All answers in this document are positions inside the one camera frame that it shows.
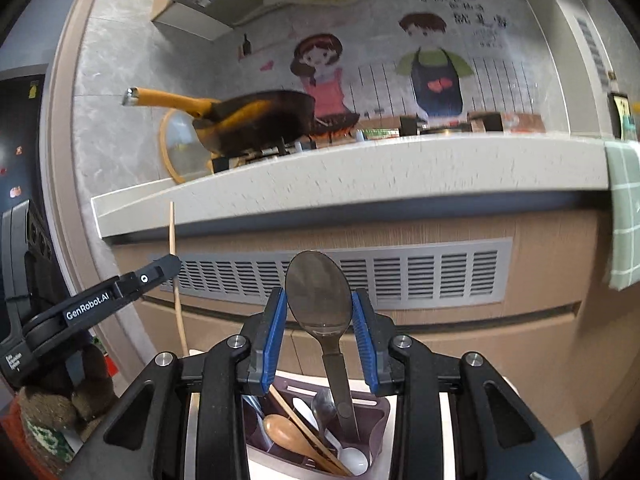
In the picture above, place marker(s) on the large metal spoon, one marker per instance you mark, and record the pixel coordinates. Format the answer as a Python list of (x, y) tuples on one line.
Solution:
[(317, 295)]

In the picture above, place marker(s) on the cartoon wall poster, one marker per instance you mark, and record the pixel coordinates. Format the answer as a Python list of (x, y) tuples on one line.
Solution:
[(400, 60)]

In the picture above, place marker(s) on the green checked towel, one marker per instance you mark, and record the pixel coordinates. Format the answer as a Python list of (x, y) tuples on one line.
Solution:
[(622, 210)]

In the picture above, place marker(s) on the wooden chopstick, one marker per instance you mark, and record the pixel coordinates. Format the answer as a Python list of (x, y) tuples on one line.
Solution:
[(175, 280), (320, 455), (310, 435)]

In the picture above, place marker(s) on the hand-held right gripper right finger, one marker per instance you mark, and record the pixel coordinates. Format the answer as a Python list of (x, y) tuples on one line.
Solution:
[(366, 342)]

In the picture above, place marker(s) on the small metal spoon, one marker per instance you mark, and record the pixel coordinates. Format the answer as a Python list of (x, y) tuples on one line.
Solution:
[(322, 405)]

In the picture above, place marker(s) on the brown stuffed toy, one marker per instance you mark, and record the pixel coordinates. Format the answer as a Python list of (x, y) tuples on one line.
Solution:
[(55, 410)]

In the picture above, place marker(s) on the grey vent grille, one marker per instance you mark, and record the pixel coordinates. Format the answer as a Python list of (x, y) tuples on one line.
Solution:
[(400, 270)]

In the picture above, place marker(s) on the white plastic spoon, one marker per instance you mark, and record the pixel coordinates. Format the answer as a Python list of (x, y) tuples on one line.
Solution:
[(352, 460)]

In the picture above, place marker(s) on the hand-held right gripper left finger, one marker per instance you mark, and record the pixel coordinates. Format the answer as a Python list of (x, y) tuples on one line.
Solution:
[(273, 342)]

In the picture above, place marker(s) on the gas stove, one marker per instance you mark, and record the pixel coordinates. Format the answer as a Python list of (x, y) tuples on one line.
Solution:
[(265, 152)]

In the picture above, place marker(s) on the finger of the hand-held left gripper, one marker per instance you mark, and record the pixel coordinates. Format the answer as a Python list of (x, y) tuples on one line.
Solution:
[(120, 290)]

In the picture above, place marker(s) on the brown wooden spoon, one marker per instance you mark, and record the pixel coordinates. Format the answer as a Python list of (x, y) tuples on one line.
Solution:
[(282, 430)]

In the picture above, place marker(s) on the glass lid with wooden rim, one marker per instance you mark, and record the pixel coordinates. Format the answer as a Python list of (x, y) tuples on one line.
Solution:
[(177, 150)]

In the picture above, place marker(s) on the red and green packet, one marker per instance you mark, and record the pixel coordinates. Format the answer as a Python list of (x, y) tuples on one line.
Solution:
[(381, 133)]

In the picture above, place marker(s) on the black panel with magnets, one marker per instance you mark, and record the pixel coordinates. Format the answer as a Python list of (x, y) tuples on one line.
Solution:
[(20, 135)]

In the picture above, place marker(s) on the purple utensil holder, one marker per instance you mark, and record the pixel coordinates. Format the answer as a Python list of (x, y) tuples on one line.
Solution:
[(374, 410)]

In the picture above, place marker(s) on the small framed stand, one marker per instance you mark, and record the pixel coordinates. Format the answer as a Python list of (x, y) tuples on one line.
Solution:
[(622, 115)]

